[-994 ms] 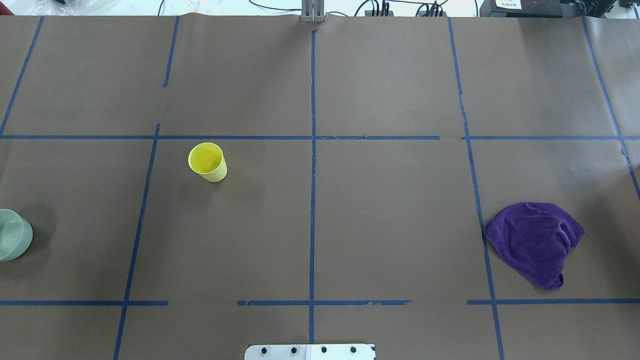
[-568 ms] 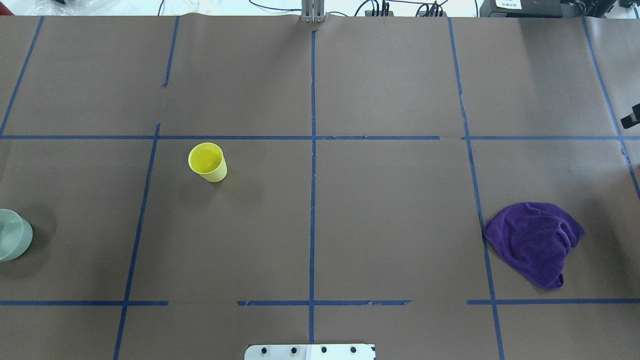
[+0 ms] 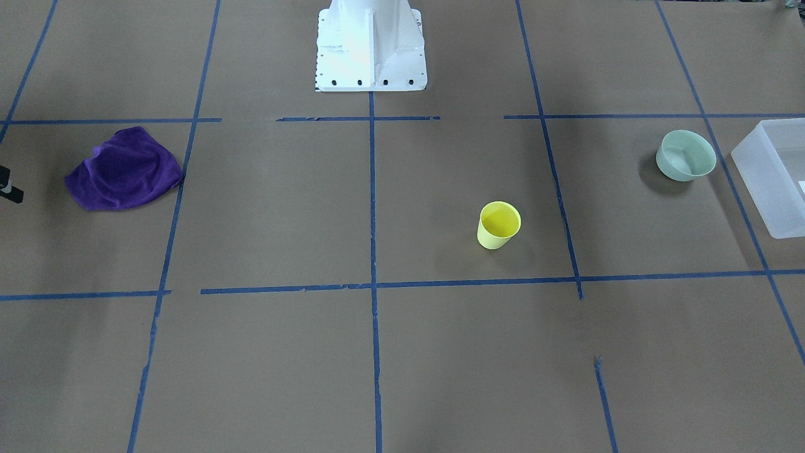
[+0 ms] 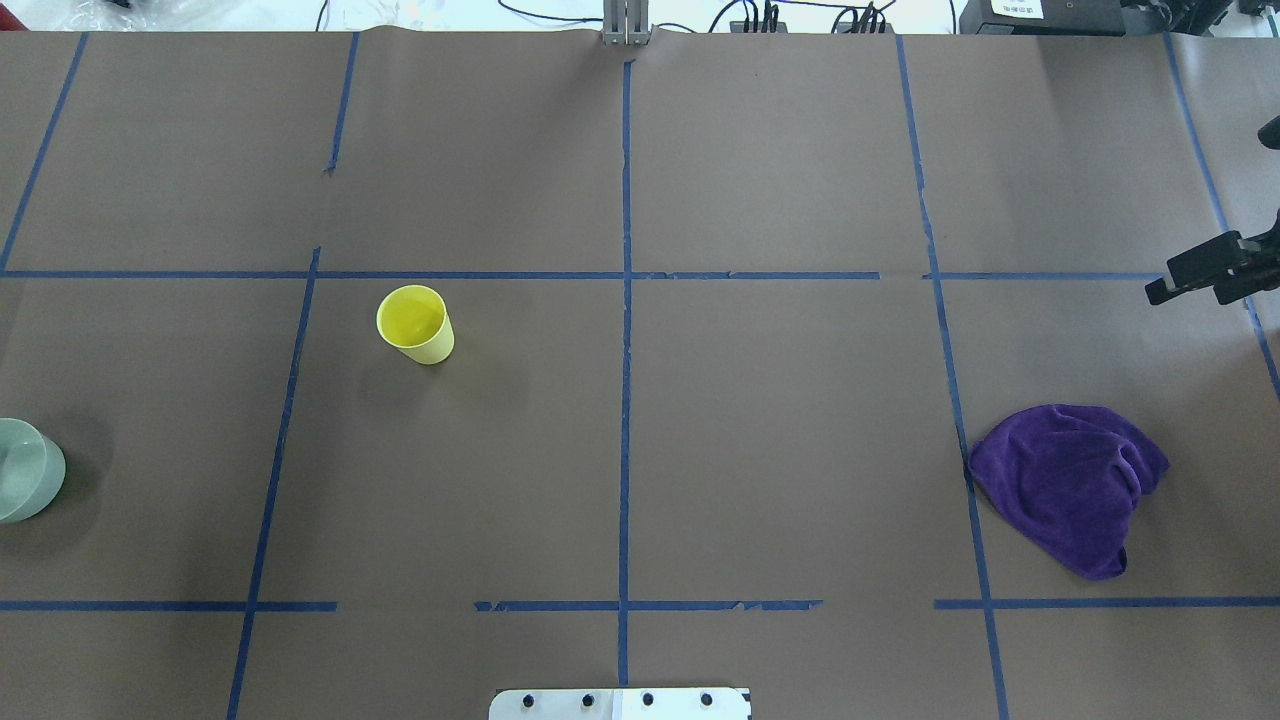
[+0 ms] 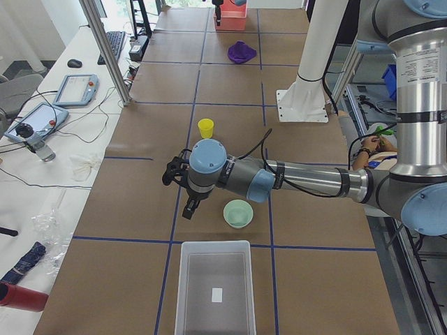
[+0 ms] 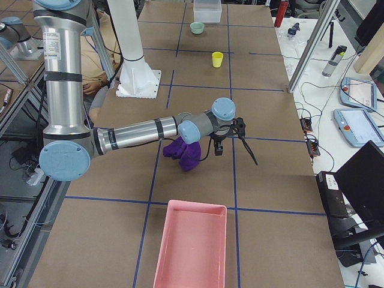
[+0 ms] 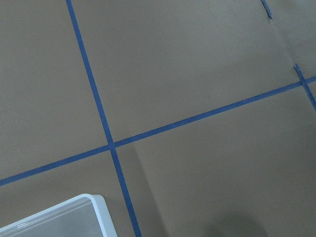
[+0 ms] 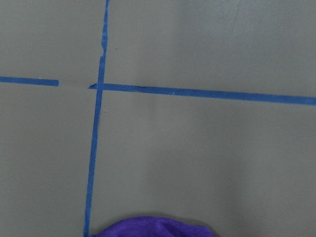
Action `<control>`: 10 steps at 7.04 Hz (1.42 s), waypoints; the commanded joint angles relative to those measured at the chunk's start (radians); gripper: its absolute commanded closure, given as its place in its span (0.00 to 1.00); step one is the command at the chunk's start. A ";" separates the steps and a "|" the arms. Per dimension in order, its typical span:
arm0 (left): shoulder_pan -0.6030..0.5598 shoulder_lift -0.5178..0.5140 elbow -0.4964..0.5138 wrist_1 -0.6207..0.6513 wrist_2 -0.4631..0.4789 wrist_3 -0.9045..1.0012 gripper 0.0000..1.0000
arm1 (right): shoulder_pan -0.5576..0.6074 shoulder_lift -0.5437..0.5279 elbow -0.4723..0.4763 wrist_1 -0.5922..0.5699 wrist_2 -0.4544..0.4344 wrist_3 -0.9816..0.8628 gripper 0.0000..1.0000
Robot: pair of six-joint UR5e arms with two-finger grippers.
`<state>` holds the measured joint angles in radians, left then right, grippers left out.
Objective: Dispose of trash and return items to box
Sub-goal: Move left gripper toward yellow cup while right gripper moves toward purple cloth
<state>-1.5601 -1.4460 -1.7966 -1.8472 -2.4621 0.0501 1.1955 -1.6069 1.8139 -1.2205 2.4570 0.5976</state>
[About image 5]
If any teach pendant tablet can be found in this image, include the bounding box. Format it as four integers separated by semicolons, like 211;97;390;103
4;103;68;142
53;74;99;108

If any black computer mouse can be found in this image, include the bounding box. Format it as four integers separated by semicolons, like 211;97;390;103
67;59;82;68

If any aluminium frame post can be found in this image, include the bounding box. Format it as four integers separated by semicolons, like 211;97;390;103
79;0;131;106

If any pink plastic bin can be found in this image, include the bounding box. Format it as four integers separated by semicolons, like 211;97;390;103
214;0;248;33

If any purple cloth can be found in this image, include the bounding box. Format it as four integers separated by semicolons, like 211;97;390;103
227;40;257;64

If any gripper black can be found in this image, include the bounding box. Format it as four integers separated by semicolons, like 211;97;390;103
182;188;210;219

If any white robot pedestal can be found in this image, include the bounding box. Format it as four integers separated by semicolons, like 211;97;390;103
277;0;349;123

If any black keyboard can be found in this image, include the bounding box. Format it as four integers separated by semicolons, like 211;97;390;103
106;31;126;61

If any black power box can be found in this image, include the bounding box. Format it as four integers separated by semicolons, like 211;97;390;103
129;36;149;62

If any far teach pendant tablet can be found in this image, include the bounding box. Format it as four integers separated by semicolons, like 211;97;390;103
53;74;99;108

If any crumpled white tissue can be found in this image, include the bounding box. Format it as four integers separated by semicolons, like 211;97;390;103
69;154;101;181

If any red metal bottle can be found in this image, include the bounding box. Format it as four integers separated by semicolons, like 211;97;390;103
1;282;49;312

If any yellow plastic cup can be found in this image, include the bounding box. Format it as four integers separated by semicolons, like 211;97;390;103
198;118;214;139

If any folded blue umbrella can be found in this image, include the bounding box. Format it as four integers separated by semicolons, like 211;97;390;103
1;241;46;285

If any blue storage bin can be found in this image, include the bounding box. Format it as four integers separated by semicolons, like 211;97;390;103
381;64;397;101

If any crumpled clear plastic wrap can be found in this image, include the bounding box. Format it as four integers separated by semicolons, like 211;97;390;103
31;209;73;278

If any mint green bowl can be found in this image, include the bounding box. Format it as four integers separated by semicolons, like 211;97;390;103
223;200;254;229

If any person's hand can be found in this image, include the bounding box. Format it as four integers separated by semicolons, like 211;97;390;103
360;136;380;156

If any near teach pendant tablet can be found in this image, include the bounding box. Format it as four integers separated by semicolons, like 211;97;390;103
4;103;68;142

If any clear plastic storage box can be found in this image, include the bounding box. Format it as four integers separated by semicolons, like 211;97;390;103
174;240;256;334

